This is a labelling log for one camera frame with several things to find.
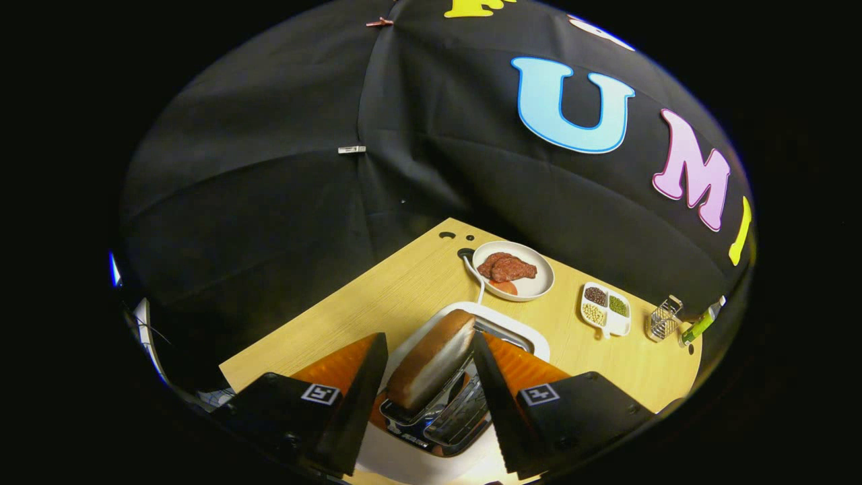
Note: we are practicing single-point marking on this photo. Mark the brown meat patty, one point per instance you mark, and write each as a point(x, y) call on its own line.
point(508, 267)

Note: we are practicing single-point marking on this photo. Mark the white toaster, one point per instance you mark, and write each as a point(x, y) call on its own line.
point(417, 468)

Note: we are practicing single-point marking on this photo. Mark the black backdrop cloth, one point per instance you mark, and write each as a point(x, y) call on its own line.
point(269, 168)

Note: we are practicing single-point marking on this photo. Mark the white cloth clip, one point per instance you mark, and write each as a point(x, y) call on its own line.
point(351, 149)

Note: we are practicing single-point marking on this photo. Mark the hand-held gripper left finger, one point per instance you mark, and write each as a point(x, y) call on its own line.
point(360, 411)

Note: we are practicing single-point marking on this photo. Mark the brown crust bread slice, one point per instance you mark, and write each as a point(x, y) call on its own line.
point(431, 357)

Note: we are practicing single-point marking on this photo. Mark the orange vegetable slice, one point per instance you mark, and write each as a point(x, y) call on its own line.
point(505, 287)

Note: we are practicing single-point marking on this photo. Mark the white divided bean dish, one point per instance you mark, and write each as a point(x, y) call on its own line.
point(616, 327)

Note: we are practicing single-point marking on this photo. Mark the green label plastic bottle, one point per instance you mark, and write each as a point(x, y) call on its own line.
point(697, 327)

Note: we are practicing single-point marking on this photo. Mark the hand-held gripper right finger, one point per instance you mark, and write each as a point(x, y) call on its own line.
point(502, 411)

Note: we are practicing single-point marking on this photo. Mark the round white plate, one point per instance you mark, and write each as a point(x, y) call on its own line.
point(539, 286)

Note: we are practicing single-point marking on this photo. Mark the pink cloth clip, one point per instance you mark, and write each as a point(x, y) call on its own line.
point(379, 22)

